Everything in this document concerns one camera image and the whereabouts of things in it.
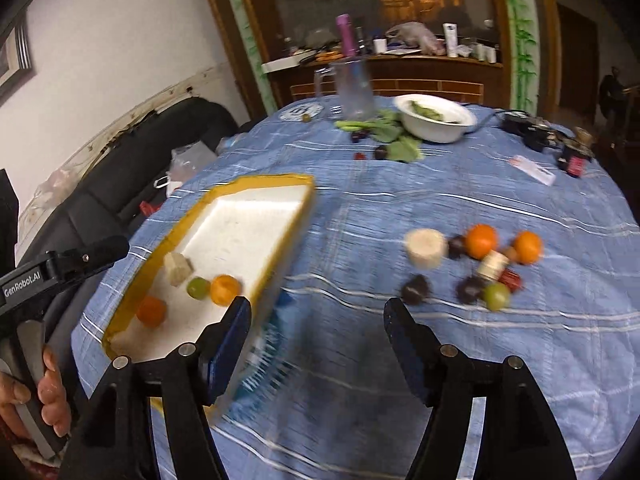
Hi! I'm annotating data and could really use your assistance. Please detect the dark figure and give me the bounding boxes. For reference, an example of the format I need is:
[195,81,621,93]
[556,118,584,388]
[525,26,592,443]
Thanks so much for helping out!
[599,66,626,121]

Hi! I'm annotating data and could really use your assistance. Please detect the white board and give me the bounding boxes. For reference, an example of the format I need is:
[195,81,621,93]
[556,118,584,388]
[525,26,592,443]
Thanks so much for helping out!
[261,55,316,73]

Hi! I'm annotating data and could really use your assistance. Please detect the bamboo painted panel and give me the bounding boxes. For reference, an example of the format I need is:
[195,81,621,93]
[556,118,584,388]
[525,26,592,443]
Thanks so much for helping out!
[217,0,278,116]
[497,0,538,111]

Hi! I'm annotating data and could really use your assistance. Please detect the banana piece with peel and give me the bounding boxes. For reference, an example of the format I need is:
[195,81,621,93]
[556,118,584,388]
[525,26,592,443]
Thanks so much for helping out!
[475,250,510,281]

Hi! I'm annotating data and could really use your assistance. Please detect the clear glass pitcher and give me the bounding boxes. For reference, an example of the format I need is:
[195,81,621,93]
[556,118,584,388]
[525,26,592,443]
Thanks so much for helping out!
[314,57,376,120]

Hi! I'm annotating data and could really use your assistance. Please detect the blue checked tablecloth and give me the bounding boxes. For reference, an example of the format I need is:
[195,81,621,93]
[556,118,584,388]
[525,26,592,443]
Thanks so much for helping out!
[70,97,640,480]

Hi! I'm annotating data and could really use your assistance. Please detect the framed picture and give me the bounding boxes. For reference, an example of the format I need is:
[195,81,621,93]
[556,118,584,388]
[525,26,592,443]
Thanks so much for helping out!
[0,12,38,106]

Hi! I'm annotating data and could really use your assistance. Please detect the orange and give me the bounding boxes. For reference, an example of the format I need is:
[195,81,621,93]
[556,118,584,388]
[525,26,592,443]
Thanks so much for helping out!
[512,231,544,266]
[209,274,242,306]
[135,295,167,328]
[465,223,500,258]

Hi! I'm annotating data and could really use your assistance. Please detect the large peeled banana piece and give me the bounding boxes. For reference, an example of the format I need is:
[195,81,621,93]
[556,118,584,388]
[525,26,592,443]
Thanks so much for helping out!
[404,228,447,270]

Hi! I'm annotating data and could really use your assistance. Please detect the green vegetables in bowl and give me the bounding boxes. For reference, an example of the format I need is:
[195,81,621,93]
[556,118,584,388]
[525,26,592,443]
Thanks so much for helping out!
[409,101,458,123]

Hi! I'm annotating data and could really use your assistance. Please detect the white and red card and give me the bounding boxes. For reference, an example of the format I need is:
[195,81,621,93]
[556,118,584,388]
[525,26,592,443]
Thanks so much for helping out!
[509,155,557,186]

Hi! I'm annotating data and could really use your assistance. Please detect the red grape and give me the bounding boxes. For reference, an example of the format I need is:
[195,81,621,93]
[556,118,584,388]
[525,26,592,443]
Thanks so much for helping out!
[497,269,525,292]

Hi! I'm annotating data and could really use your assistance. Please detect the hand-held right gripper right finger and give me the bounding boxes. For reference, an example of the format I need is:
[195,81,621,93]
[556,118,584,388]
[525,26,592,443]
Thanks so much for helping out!
[382,297,581,480]

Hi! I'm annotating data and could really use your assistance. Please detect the wooden counter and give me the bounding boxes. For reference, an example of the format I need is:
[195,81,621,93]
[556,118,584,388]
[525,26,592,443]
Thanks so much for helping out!
[280,52,506,111]

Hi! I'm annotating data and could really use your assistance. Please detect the dark purple grape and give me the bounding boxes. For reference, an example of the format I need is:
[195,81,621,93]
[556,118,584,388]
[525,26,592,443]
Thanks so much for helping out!
[400,275,432,306]

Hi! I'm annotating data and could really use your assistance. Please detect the black charger with cables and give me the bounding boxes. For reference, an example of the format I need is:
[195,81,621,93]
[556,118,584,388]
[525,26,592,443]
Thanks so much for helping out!
[500,112,563,153]

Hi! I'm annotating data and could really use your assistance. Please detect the leafy green vegetable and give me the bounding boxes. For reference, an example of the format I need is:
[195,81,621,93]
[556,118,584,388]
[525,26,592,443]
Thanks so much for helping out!
[334,112,426,163]

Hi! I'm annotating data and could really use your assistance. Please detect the black sofa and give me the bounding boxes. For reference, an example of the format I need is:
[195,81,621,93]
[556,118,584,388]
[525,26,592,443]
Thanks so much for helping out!
[10,97,241,361]

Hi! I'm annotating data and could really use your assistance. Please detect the white bowl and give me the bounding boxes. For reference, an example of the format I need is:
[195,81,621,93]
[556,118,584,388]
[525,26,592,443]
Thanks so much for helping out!
[394,94,478,145]

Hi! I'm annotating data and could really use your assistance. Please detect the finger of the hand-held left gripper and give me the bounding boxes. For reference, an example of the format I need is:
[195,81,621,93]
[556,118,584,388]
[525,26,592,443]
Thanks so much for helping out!
[47,235,131,283]

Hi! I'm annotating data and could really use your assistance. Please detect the purple bottle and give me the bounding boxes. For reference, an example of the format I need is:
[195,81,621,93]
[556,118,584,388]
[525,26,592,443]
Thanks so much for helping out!
[336,14,357,58]

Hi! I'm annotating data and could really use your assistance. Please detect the person's left hand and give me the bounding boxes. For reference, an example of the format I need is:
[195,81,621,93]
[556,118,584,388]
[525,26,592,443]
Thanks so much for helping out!
[0,345,73,443]

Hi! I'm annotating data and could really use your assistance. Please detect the pink plastic bag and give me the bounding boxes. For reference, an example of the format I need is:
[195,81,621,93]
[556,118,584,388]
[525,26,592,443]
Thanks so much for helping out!
[385,21,446,57]

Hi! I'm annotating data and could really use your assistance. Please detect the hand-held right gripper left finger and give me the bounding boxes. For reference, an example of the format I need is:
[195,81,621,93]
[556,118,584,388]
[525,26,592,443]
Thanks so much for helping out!
[57,296,253,480]

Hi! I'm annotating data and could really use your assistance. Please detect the white foam tray yellow edge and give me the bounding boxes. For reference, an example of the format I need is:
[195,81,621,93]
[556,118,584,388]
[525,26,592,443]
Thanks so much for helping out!
[102,172,317,421]

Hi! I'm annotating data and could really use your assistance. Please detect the clear plastic bag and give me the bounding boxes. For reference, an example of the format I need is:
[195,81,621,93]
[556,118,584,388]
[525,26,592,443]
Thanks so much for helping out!
[167,140,218,183]

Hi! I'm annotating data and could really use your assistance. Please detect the black and red battery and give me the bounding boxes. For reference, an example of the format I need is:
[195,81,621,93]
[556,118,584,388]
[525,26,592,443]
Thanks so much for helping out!
[557,142,593,180]

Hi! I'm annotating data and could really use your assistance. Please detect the wooden door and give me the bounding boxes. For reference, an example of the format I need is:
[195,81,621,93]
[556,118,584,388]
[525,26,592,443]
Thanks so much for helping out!
[555,2,601,126]

